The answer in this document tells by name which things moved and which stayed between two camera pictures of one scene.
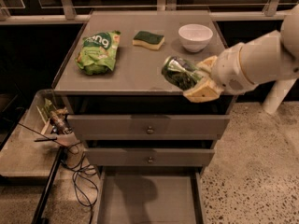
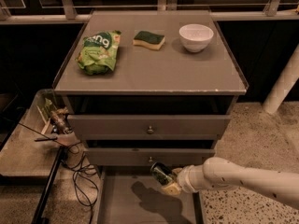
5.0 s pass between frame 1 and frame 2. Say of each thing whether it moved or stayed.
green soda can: moved
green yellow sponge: stayed
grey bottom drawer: stayed
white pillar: stayed
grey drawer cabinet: stayed
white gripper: moved
